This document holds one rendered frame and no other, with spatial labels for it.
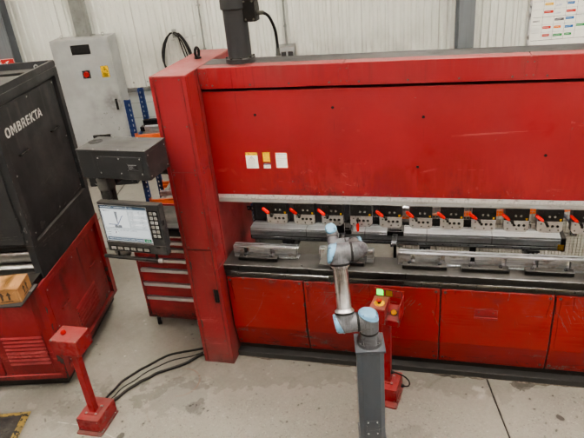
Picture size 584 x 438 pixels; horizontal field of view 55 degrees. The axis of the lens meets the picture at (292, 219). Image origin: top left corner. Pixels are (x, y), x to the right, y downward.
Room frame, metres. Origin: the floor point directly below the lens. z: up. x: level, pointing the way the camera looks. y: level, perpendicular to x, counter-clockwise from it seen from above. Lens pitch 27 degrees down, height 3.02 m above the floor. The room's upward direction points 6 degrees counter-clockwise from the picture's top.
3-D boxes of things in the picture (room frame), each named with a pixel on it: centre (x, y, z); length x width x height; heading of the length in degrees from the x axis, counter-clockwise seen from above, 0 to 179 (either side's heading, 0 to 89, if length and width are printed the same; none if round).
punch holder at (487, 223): (3.25, -1.25, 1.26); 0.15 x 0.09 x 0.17; 74
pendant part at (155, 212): (3.30, 1.01, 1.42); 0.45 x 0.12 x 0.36; 70
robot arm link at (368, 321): (2.69, -0.39, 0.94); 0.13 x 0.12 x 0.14; 91
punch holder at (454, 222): (3.31, -1.06, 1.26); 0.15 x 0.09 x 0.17; 74
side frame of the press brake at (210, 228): (3.96, 0.57, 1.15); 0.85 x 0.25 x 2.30; 164
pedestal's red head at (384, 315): (3.06, -0.57, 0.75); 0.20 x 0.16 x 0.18; 65
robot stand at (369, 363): (2.69, -0.39, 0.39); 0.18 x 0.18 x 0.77; 86
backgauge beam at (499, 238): (3.70, -0.78, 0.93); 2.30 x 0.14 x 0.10; 74
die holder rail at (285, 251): (3.67, 0.21, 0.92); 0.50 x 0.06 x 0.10; 74
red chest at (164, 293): (4.27, 1.03, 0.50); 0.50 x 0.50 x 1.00; 74
